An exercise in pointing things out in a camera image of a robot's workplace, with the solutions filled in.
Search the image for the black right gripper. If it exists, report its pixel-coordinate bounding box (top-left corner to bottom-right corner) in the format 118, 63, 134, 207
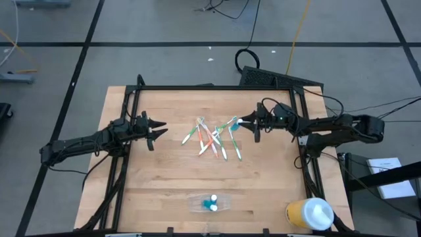
241, 101, 276, 143

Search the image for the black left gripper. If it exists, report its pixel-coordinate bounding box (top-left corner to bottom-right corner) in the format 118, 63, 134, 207
133, 111, 169, 151

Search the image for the green and white toothbrush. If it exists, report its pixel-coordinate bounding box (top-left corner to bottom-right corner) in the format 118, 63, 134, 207
181, 117, 206, 146
212, 115, 238, 136
214, 126, 228, 162
228, 126, 243, 162

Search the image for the plastic-wrapped orange toothbrush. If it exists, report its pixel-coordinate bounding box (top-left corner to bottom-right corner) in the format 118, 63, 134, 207
199, 117, 222, 146

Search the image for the black perforated computer case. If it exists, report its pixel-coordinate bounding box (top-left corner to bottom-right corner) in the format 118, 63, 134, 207
238, 65, 325, 93

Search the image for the clear acrylic organizer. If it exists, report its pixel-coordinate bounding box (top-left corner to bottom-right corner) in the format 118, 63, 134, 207
186, 193, 233, 213

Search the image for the yellow wipes canister white lid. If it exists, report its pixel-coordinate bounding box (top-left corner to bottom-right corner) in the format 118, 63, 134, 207
284, 196, 335, 231

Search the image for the black cart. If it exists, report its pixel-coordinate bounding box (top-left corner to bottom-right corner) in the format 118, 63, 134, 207
337, 151, 421, 237

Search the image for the grey desk foot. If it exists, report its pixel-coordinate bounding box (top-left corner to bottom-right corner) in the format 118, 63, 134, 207
12, 0, 72, 9
0, 72, 36, 85

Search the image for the black chair base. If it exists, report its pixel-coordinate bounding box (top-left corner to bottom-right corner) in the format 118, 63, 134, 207
0, 102, 14, 132

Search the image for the white booklet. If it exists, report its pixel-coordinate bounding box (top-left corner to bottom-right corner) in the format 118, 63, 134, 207
366, 157, 417, 200

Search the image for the black aluminium table frame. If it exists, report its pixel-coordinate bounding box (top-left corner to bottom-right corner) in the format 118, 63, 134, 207
74, 74, 355, 237

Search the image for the black hanging cable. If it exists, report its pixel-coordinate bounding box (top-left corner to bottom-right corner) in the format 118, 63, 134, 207
234, 0, 262, 75

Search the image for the yellow cable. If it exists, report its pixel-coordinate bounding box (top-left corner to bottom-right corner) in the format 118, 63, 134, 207
284, 0, 312, 76

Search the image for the black floor cable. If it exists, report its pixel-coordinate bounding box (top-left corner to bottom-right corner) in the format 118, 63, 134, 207
193, 0, 251, 20

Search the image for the orange cable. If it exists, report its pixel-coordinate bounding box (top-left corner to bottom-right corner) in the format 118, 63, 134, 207
0, 28, 39, 74

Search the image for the white cable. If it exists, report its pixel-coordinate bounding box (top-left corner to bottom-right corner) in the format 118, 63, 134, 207
0, 0, 20, 68

